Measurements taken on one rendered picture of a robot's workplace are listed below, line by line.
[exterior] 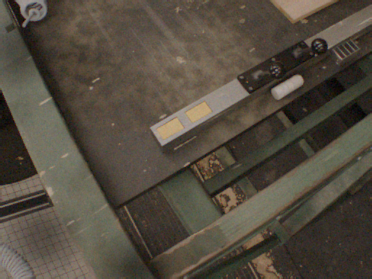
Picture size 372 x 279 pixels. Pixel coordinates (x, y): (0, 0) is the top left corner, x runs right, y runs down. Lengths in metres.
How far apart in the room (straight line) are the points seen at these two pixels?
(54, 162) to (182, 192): 0.28
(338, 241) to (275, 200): 2.07
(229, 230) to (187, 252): 0.09
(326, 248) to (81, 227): 2.34
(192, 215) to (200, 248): 0.12
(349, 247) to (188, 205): 2.05
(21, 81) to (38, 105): 0.09
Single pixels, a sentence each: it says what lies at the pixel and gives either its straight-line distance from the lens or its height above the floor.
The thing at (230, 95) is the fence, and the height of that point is 1.56.
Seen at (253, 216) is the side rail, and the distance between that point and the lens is 0.85.
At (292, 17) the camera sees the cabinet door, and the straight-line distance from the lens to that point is 1.14.
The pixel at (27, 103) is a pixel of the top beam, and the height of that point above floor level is 1.93.
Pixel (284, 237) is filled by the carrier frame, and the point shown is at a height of 0.79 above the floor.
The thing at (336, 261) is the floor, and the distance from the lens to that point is 2.99.
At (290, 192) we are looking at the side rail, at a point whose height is 1.59.
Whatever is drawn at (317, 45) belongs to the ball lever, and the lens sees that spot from 0.92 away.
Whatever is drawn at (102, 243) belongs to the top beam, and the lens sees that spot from 0.80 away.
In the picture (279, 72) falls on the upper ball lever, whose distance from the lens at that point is 0.86.
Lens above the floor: 2.24
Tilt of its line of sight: 39 degrees down
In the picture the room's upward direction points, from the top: 107 degrees counter-clockwise
